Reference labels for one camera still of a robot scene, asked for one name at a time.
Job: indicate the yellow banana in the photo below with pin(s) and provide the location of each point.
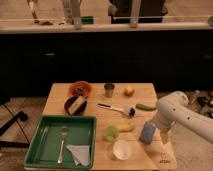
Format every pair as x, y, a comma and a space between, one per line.
126, 127

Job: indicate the green cucumber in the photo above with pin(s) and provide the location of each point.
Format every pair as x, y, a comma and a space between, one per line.
145, 107

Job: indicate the wooden block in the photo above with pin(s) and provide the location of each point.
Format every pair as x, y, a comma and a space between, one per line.
77, 104

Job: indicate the dark brown bowl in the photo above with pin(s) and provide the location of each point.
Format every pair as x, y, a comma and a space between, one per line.
70, 101

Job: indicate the blue sponge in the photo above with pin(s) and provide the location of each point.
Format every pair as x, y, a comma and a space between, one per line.
147, 133

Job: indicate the folded grey cloth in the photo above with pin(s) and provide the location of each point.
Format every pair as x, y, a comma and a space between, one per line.
80, 154

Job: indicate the orange bowl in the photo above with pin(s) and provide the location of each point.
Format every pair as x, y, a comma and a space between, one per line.
80, 88

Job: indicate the green plastic cup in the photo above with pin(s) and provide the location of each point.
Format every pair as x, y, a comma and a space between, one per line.
111, 133

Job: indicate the wooden table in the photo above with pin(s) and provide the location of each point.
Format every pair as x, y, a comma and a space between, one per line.
155, 156

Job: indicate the black chair base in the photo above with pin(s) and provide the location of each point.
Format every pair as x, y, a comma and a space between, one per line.
20, 116

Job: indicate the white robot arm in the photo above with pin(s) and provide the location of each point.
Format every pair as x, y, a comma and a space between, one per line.
173, 107

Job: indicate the white small bowl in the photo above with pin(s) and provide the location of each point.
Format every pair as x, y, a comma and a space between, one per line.
122, 150

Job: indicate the metal cup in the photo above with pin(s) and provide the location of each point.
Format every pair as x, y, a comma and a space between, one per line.
109, 89

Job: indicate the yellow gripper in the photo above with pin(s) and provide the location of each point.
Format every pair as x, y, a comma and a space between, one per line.
165, 136

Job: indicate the green container on counter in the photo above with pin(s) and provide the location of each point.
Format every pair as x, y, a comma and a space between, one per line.
87, 19

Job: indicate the green plastic tray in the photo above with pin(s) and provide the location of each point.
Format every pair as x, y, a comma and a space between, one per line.
44, 148

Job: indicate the silver fork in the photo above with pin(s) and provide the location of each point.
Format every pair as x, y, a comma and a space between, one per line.
64, 133

